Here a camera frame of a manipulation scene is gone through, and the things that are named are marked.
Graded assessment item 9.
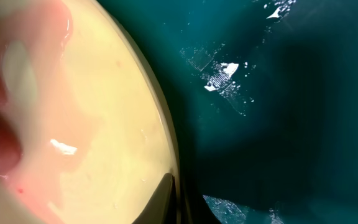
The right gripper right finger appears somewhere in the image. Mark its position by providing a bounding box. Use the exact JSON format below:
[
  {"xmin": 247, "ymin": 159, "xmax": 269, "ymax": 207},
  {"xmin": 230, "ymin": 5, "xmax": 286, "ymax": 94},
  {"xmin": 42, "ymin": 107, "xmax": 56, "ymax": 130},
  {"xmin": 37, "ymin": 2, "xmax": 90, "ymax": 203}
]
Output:
[{"xmin": 180, "ymin": 180, "xmax": 221, "ymax": 224}]

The yellow-green plate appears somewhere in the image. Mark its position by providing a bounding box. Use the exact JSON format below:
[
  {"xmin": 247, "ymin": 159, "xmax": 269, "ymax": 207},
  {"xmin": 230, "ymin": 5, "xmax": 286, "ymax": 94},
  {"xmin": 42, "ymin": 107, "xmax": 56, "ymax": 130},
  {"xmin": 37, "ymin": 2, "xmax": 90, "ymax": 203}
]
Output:
[{"xmin": 0, "ymin": 1, "xmax": 181, "ymax": 224}]

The teal plastic tray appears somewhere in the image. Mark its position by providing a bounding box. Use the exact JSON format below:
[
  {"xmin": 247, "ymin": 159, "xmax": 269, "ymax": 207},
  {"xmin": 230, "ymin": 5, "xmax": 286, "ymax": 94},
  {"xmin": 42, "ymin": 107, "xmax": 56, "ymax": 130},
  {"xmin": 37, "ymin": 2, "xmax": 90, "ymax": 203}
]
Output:
[{"xmin": 101, "ymin": 0, "xmax": 358, "ymax": 223}]

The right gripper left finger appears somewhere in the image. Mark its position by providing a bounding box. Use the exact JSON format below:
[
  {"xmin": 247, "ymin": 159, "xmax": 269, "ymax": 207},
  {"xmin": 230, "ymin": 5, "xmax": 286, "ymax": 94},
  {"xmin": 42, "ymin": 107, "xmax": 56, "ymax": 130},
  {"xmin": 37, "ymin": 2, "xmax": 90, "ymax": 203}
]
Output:
[{"xmin": 133, "ymin": 173, "xmax": 177, "ymax": 224}]

